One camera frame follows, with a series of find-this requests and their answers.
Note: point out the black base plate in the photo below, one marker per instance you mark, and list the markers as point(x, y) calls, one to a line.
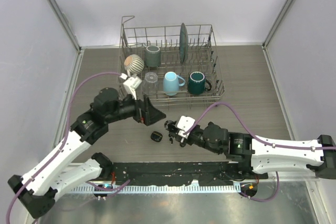
point(179, 173)

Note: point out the dark teal plate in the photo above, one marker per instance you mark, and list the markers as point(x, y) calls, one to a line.
point(183, 48)

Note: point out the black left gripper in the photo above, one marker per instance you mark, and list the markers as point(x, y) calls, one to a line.
point(145, 112)

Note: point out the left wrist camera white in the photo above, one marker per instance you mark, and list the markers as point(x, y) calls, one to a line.
point(131, 84)

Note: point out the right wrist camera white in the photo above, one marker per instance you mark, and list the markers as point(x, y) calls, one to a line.
point(183, 124)

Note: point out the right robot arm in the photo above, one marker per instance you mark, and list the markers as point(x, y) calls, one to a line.
point(256, 154)

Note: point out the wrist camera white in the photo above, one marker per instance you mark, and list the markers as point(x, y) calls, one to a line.
point(183, 124)
point(131, 84)

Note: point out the grey ceramic cup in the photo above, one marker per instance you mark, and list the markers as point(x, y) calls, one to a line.
point(152, 56)

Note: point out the clear glass tumbler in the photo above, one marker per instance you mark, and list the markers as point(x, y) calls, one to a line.
point(150, 83)

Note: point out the white slotted cable duct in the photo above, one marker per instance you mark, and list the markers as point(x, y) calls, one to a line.
point(194, 187)

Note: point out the small black earbud case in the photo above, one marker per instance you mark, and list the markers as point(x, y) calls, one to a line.
point(156, 136)

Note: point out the light blue mug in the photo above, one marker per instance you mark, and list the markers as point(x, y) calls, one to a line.
point(172, 83)

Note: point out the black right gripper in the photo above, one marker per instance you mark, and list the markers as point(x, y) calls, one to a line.
point(178, 138)

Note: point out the metal wire dish rack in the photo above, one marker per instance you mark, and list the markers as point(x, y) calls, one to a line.
point(202, 56)

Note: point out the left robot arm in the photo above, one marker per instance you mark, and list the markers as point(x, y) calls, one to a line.
point(40, 188)

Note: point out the dark green mug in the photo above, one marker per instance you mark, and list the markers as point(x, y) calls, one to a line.
point(198, 84)

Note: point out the striped ceramic mug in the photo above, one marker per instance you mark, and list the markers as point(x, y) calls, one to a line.
point(133, 64)

